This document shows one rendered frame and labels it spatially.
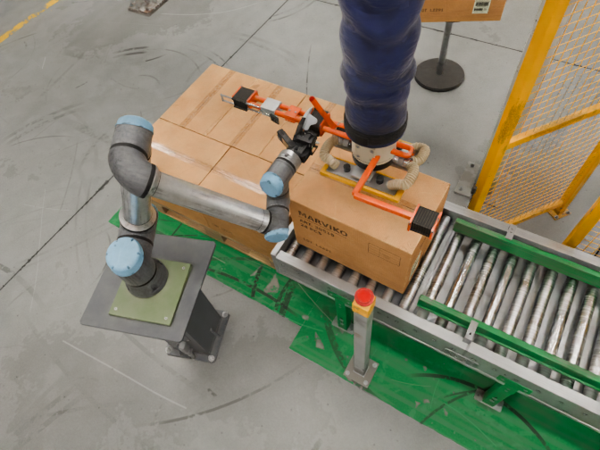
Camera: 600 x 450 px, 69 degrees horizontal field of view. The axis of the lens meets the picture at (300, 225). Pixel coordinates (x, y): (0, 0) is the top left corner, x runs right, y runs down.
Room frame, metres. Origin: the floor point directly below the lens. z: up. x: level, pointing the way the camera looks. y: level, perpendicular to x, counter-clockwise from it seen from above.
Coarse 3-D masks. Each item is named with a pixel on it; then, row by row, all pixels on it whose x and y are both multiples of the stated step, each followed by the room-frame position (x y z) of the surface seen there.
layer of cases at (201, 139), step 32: (192, 96) 2.47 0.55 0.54; (288, 96) 2.28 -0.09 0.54; (160, 128) 2.23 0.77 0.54; (192, 128) 2.17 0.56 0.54; (224, 128) 2.11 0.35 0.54; (256, 128) 2.06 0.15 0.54; (288, 128) 2.00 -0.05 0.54; (160, 160) 1.95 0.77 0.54; (192, 160) 1.89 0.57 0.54; (224, 160) 1.84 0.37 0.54; (256, 160) 1.79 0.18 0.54; (224, 192) 1.60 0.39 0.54; (256, 192) 1.55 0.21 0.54; (224, 224) 1.53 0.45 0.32
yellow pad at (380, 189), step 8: (344, 160) 1.15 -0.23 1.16; (328, 168) 1.12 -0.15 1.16; (344, 168) 1.08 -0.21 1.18; (352, 168) 1.09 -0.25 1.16; (328, 176) 1.09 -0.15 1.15; (336, 176) 1.07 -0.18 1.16; (344, 176) 1.06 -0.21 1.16; (376, 176) 1.03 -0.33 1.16; (384, 176) 1.02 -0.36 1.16; (352, 184) 1.02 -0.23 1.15; (368, 184) 1.00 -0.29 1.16; (376, 184) 0.99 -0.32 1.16; (384, 184) 0.99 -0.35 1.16; (368, 192) 0.98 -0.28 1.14; (376, 192) 0.96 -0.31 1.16; (384, 192) 0.95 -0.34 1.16; (392, 192) 0.94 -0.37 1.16; (400, 192) 0.94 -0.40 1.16; (392, 200) 0.92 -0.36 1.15
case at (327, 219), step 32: (320, 160) 1.35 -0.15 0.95; (352, 160) 1.31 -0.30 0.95; (320, 192) 1.16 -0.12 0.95; (416, 192) 1.06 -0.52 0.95; (320, 224) 1.06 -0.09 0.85; (352, 224) 0.97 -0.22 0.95; (384, 224) 0.94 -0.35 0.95; (352, 256) 0.95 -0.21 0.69; (384, 256) 0.85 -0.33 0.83; (416, 256) 0.84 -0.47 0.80
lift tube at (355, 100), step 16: (352, 96) 1.07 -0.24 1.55; (368, 96) 1.03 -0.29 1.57; (384, 96) 1.01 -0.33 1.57; (400, 96) 1.03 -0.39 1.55; (352, 112) 1.08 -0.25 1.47; (368, 112) 1.03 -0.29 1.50; (384, 112) 1.02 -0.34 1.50; (400, 112) 1.04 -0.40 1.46; (368, 128) 1.03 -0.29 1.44; (384, 128) 1.01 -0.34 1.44
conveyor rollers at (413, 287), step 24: (432, 240) 1.03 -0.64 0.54; (456, 240) 1.00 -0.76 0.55; (504, 264) 0.83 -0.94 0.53; (528, 264) 0.80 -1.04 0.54; (408, 288) 0.80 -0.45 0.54; (432, 288) 0.77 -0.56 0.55; (456, 288) 0.75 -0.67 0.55; (480, 288) 0.73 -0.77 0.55; (504, 288) 0.70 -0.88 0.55; (528, 288) 0.68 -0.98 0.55; (552, 288) 0.66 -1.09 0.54; (576, 288) 0.64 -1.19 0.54; (480, 336) 0.51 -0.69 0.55; (528, 336) 0.47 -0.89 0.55; (552, 336) 0.45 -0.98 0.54; (576, 336) 0.43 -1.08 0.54; (528, 360) 0.38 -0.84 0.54; (576, 360) 0.34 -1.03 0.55
